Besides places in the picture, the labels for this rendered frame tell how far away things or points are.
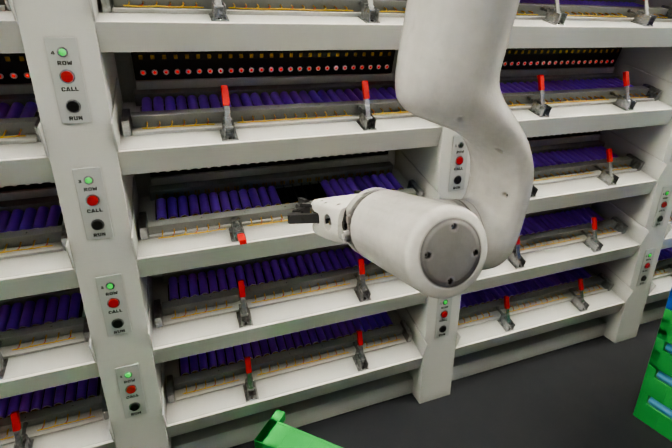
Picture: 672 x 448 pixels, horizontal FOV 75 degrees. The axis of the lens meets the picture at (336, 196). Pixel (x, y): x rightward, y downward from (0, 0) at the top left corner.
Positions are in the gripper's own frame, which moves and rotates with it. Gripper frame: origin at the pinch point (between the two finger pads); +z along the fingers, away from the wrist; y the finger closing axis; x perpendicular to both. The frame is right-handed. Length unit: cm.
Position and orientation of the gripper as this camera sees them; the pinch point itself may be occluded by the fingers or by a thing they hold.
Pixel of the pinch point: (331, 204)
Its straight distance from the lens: 66.8
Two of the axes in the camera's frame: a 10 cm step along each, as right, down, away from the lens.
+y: 9.4, -1.2, 3.2
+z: -3.4, -1.2, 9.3
